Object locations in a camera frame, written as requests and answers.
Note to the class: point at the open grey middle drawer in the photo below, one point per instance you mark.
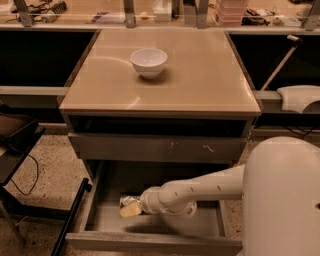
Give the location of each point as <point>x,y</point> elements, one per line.
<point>102,227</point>

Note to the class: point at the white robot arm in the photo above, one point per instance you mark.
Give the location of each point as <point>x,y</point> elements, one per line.
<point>279,186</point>

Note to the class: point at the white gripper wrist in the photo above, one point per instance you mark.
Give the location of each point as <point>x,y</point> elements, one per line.
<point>148,201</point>

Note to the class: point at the black cart on left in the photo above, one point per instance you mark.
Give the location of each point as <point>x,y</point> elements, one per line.
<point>18,135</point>

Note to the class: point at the silver green 7up can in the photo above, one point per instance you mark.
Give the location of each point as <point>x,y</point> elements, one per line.
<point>127,199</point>

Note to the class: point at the closed grey top drawer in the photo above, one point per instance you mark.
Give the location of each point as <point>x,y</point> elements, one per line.
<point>148,148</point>

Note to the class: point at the pink stacked plastic trays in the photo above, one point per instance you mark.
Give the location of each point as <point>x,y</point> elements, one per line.
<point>230,12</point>

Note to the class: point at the white ceramic bowl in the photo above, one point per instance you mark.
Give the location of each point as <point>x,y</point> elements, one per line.
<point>148,62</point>

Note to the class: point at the white curved shell part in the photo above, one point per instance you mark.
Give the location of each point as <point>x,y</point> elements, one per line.
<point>297,98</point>

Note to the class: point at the grey drawer cabinet with counter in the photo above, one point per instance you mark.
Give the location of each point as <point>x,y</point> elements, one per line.
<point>202,91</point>

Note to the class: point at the grey metal railing frame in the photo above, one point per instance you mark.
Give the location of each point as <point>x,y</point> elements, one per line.
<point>261,16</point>

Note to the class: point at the white stick with dark tip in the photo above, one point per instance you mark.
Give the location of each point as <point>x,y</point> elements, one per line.
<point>296,41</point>

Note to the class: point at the black tool on shelf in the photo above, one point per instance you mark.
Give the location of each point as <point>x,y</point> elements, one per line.
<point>46,11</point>

